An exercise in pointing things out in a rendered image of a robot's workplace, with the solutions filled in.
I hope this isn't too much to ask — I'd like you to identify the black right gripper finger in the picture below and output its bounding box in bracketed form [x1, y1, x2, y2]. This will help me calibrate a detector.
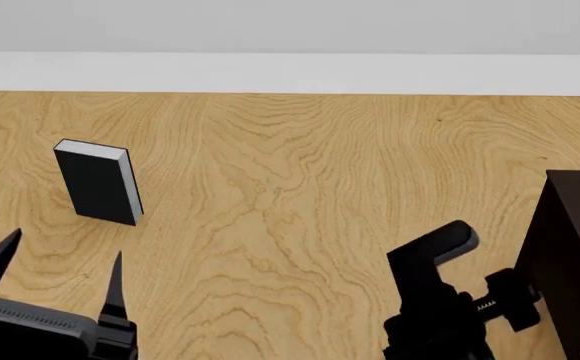
[386, 219, 480, 297]
[484, 267, 542, 334]

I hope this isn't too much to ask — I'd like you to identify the dark brown wooden cabinet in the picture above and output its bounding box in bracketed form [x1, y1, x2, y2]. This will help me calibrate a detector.
[513, 168, 580, 360]

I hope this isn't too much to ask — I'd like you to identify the black book with white pages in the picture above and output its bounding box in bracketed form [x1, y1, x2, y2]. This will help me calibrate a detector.
[52, 138, 145, 228]

